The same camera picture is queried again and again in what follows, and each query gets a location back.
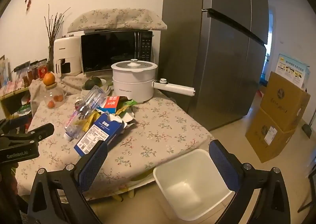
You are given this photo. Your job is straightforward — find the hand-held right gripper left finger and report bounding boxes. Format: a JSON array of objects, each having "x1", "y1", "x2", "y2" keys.
[{"x1": 27, "y1": 140, "x2": 109, "y2": 224}]

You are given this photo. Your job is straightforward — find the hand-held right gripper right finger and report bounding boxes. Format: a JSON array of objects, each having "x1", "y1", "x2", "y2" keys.
[{"x1": 209, "y1": 139, "x2": 292, "y2": 224}]

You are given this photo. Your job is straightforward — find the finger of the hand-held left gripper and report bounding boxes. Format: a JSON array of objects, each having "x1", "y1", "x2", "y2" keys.
[
  {"x1": 0, "y1": 123, "x2": 55, "y2": 149},
  {"x1": 0, "y1": 115, "x2": 31, "y2": 136}
]

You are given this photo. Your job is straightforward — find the blue milk carton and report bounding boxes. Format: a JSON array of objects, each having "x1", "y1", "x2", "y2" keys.
[{"x1": 74, "y1": 112, "x2": 129, "y2": 157}]

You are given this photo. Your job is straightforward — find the white plastic bin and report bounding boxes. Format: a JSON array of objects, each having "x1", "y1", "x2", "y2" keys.
[{"x1": 153, "y1": 149, "x2": 235, "y2": 222}]

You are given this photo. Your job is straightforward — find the yellow wrapper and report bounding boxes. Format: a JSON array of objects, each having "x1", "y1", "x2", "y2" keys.
[{"x1": 81, "y1": 112, "x2": 102, "y2": 132}]

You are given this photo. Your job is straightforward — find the white torn paper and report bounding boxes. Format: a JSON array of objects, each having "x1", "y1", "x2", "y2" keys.
[{"x1": 109, "y1": 112, "x2": 136, "y2": 128}]

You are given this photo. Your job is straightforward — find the clear plastic bottle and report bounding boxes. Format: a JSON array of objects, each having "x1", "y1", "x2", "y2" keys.
[{"x1": 64, "y1": 85, "x2": 108, "y2": 141}]

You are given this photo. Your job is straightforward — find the red and blue carton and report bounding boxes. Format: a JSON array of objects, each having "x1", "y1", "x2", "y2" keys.
[{"x1": 97, "y1": 96, "x2": 126, "y2": 114}]

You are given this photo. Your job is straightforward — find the green snack packet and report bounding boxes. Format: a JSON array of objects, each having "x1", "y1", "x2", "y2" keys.
[{"x1": 116, "y1": 99, "x2": 137, "y2": 116}]

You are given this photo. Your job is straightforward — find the wooden shelf rack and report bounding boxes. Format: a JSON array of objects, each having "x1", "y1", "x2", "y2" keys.
[{"x1": 0, "y1": 86, "x2": 32, "y2": 121}]

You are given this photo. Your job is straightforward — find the clear glass jar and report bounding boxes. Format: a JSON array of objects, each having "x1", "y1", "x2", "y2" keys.
[{"x1": 42, "y1": 83, "x2": 67, "y2": 110}]

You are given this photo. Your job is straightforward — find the orange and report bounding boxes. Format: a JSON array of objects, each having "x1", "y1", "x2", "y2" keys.
[{"x1": 43, "y1": 72, "x2": 55, "y2": 86}]

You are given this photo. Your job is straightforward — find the framed picture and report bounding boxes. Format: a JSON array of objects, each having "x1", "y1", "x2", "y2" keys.
[{"x1": 0, "y1": 55, "x2": 10, "y2": 86}]

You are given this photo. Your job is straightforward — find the green squash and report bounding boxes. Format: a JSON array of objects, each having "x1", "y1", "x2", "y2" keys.
[{"x1": 84, "y1": 76, "x2": 102, "y2": 90}]

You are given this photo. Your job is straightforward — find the white air fryer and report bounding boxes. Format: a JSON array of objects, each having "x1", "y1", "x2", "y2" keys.
[{"x1": 53, "y1": 37, "x2": 83, "y2": 76}]

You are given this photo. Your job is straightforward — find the white electric cooking pot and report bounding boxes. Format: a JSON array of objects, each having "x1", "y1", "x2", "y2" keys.
[{"x1": 111, "y1": 59, "x2": 195, "y2": 103}]

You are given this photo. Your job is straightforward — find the plain cardboard box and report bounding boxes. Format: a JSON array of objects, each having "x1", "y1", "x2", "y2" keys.
[{"x1": 260, "y1": 71, "x2": 311, "y2": 133}]

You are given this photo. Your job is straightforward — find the dry twigs in vase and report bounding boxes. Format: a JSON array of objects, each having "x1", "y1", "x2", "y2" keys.
[{"x1": 44, "y1": 4, "x2": 71, "y2": 71}]

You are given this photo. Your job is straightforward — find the black metal stand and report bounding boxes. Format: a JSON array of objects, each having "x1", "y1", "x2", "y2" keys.
[{"x1": 297, "y1": 172, "x2": 316, "y2": 213}]

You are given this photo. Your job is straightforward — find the broom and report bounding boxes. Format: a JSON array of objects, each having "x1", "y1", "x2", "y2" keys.
[{"x1": 302, "y1": 108, "x2": 316, "y2": 138}]

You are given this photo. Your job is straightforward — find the grey refrigerator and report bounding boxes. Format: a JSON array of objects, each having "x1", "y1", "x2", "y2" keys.
[{"x1": 158, "y1": 0, "x2": 269, "y2": 131}]

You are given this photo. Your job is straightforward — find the black microwave oven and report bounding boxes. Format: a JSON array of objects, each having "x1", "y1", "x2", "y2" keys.
[{"x1": 81, "y1": 30, "x2": 153, "y2": 74}]

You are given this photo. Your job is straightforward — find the blue printed box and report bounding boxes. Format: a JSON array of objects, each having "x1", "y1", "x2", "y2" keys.
[{"x1": 275, "y1": 54, "x2": 310, "y2": 89}]

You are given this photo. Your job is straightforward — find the floral cloth cover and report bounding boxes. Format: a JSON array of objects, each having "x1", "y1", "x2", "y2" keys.
[{"x1": 67, "y1": 8, "x2": 168, "y2": 34}]

